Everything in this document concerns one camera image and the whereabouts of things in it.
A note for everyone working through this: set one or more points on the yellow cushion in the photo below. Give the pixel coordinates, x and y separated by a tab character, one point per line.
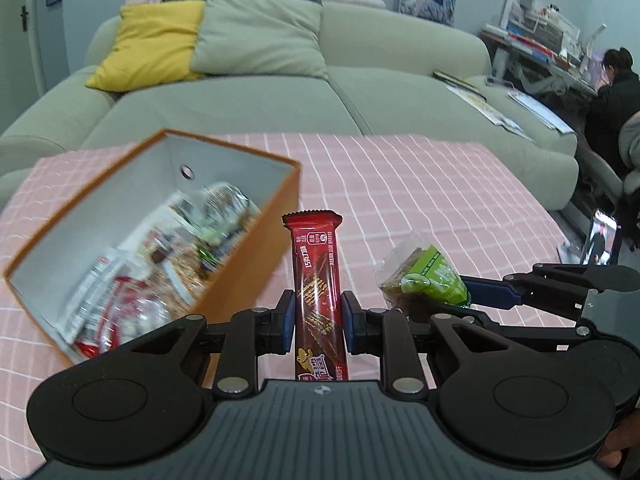
145	45

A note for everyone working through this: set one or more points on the dark red chocolate bar packet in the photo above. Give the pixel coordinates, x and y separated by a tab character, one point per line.
315	270

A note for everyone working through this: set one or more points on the open magazine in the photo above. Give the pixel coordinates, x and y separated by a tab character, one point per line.
492	112

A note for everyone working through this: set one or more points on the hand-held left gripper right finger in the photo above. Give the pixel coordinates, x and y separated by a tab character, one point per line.
350	327

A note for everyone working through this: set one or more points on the grey-green sofa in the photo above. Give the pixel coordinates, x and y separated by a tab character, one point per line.
225	105

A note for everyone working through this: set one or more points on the grey-green cushion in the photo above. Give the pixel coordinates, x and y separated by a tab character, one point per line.
260	35

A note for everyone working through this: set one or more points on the white papers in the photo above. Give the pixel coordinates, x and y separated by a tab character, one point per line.
542	110

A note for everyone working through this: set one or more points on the stack of boxes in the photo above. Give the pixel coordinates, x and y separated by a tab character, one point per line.
537	20

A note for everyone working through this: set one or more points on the white desk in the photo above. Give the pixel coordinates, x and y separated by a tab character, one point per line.
530	57

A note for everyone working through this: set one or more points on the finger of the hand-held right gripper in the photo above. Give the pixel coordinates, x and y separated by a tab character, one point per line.
492	292
540	336

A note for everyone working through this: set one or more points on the dark book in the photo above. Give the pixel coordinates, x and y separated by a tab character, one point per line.
457	80

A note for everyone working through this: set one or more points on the pink checked tablecloth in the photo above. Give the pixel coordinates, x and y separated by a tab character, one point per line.
400	185

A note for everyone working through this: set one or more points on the orange cardboard box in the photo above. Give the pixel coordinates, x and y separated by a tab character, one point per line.
250	270

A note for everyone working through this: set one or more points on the red snack packet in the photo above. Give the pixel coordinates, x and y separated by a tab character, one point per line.
87	347

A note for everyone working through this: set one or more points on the person's right hand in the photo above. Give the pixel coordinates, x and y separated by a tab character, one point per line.
617	442

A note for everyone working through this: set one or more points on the white door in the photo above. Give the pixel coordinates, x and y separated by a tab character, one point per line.
20	60

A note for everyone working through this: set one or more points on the smartphone on stand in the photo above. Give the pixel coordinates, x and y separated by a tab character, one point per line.
601	237

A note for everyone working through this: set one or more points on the green clear snack packet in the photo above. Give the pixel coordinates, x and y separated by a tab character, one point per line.
430	275

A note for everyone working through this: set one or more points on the orange brown printed snack packet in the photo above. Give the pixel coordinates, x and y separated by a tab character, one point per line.
177	270

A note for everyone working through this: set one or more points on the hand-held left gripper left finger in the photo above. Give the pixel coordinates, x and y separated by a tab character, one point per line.
286	322

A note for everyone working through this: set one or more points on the clear packet of white balls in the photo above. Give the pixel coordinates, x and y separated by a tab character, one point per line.
140	322

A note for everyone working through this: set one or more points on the grey office chair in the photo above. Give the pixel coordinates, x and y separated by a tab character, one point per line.
600	180

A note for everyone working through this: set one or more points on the clear printed snack packet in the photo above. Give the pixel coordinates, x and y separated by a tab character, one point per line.
225	207

